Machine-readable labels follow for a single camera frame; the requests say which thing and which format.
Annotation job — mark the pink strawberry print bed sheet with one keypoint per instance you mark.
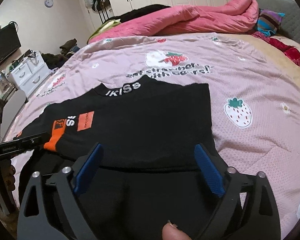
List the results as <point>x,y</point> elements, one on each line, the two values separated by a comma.
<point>240,85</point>

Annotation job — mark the green blanket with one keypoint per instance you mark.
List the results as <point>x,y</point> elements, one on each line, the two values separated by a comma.
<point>100,31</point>

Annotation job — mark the white drawer cabinet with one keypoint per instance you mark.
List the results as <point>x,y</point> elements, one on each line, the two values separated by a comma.
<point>30,75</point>

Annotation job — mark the pink quilt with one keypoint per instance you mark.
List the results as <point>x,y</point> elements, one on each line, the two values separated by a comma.
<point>202,17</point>

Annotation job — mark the round wall clock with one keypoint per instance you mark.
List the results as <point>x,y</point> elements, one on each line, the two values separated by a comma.
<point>49,2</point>

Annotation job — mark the black television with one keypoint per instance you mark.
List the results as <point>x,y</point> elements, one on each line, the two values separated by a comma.
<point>2,47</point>

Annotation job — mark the pile of dark clothes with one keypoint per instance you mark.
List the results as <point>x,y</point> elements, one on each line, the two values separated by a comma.
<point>67,46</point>

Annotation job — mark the person's right hand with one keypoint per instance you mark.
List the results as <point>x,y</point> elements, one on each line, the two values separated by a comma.
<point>175,232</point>

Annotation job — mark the striped colourful cloth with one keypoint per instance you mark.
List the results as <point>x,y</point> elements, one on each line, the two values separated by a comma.
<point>267,20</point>

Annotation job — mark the black cloth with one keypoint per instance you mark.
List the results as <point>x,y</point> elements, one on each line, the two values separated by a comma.
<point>140,12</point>

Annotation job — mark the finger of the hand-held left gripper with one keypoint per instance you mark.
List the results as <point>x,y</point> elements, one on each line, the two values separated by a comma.
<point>31,141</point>

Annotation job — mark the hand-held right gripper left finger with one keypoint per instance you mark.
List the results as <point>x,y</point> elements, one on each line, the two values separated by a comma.
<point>87,172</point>

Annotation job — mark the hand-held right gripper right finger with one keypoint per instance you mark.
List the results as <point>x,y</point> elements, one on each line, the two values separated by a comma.
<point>210,172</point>

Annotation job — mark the black sweater with orange patches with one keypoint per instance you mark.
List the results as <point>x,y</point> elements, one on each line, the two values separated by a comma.
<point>145,120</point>

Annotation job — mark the beige blanket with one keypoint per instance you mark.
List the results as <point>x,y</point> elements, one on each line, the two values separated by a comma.
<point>265,45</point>

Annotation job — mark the person's left hand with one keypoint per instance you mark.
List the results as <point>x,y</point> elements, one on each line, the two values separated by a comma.
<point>11,177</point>

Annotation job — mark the red blanket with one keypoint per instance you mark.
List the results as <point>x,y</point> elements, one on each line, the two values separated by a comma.
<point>290,50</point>

